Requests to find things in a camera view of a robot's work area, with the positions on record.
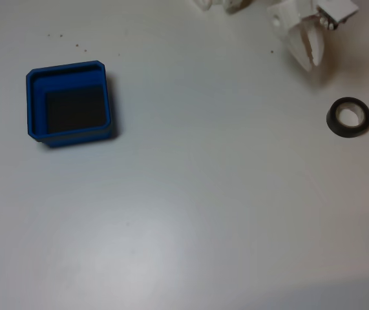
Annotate white camera box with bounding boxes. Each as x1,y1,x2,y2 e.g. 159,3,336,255
316,0,360,32

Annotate blue square box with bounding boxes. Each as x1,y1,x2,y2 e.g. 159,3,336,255
25,60,112,149

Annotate black tape roll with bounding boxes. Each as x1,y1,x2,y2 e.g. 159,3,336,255
325,96,369,140

